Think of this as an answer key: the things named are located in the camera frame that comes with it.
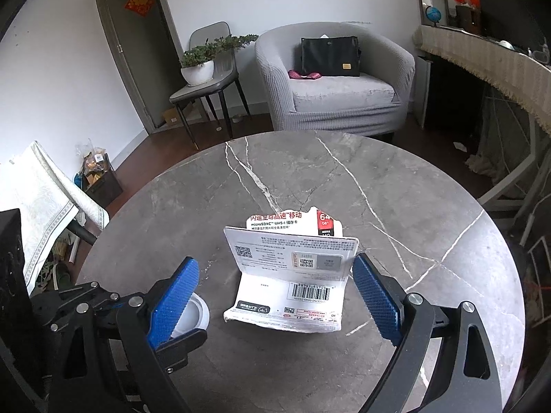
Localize white round lid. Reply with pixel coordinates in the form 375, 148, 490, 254
171, 292, 211, 340

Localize black handbag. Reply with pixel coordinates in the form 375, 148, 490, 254
300, 35, 362, 78

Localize grey door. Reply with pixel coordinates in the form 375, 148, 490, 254
94, 0, 182, 135

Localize grey armchair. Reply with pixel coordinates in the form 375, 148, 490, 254
255, 22, 416, 139

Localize white metal rack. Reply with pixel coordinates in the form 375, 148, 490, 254
476, 90, 551, 225

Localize snack bags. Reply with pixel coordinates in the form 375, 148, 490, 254
75, 139, 111, 181

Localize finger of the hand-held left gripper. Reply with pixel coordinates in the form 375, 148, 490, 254
30, 281, 125, 324
156, 329, 208, 373

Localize black monitor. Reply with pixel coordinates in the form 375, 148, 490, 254
478, 0, 539, 46

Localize potted plant in white pot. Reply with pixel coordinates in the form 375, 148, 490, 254
179, 33, 259, 87

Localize red door decoration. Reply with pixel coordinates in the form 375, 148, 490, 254
124, 0, 153, 18

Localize dark floor box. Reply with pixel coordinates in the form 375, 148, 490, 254
84, 164, 124, 208

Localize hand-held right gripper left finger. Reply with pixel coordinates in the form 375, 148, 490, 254
49, 257, 203, 413

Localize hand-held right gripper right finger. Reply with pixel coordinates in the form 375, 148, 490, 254
352, 253, 505, 413

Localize small cardboard box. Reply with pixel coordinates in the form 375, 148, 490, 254
161, 107, 182, 129

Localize side counter with cloth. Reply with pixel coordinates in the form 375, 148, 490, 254
414, 25, 551, 139

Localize grey dining chair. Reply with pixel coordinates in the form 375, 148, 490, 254
169, 21, 253, 151

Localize white card packaging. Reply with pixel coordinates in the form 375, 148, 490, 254
223, 206, 361, 336

